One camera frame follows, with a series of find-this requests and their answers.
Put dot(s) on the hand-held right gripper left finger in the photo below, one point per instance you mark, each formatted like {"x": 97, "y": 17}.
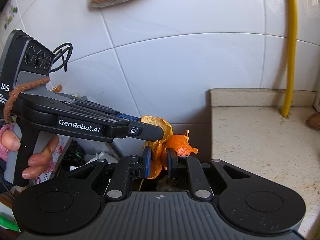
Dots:
{"x": 148, "y": 162}

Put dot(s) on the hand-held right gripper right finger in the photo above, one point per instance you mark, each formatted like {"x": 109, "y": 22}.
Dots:
{"x": 169, "y": 163}

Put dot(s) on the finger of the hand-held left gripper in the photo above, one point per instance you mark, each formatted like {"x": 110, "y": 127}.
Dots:
{"x": 150, "y": 133}
{"x": 125, "y": 116}

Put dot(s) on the person's left hand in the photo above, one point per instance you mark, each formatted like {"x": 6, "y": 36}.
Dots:
{"x": 40, "y": 158}

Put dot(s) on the small orange object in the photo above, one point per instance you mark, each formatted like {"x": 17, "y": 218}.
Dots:
{"x": 58, "y": 88}

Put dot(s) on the black plastic bag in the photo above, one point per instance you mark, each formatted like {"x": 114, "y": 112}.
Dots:
{"x": 75, "y": 153}

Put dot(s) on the white printed board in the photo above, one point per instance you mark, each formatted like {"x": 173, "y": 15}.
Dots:
{"x": 8, "y": 10}

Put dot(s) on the green plastic object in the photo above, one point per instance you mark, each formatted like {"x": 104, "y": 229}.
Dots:
{"x": 7, "y": 222}

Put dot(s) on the brown sweet potato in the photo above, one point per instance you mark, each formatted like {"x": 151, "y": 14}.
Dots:
{"x": 314, "y": 121}

